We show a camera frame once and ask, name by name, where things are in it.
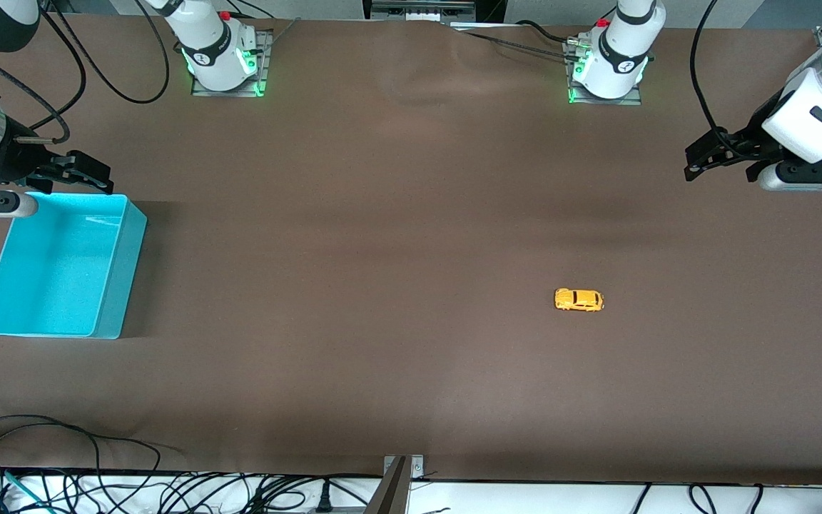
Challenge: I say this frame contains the yellow beetle toy car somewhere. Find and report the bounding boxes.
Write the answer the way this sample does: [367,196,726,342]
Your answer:
[554,288,606,313]

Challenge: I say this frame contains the teal plastic bin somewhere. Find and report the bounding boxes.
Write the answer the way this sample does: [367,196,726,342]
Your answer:
[0,191,148,341]

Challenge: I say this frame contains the brown table cover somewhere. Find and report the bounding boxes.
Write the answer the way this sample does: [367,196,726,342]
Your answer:
[0,14,822,485]

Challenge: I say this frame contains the black box with sockets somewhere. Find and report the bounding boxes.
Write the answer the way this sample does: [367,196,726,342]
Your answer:
[362,0,480,23]

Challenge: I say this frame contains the white ledge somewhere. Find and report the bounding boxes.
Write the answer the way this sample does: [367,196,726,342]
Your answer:
[0,474,822,514]

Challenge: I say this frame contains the grey power strip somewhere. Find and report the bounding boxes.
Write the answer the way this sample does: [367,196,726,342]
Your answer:
[268,503,383,514]

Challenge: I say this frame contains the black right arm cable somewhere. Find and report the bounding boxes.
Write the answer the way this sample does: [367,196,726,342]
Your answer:
[39,0,171,106]

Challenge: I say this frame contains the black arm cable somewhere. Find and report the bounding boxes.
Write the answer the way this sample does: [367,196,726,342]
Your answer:
[689,0,749,155]
[39,0,171,106]

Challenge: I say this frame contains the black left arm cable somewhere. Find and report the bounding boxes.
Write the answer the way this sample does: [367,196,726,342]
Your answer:
[689,0,749,155]

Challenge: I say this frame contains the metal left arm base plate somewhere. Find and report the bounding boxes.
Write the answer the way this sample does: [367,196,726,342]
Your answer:
[566,39,644,107]

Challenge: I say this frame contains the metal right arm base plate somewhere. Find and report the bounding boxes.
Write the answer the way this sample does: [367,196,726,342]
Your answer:
[191,30,273,98]

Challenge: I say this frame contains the braided grey cable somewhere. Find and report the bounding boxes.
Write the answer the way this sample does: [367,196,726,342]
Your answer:
[452,26,577,59]

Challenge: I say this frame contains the thin grey cable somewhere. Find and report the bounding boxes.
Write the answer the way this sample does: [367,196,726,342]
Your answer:
[264,17,303,52]

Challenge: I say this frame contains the long black looped cable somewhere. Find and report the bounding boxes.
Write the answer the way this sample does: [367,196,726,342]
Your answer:
[0,413,187,514]

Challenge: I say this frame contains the teal cable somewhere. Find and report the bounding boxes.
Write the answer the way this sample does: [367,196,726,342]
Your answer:
[0,465,56,514]

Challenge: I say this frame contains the tangled black cables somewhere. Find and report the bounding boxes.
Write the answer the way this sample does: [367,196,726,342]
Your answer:
[0,468,383,514]

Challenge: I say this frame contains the metal table bracket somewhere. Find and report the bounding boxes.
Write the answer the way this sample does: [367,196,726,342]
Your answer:
[364,454,427,514]

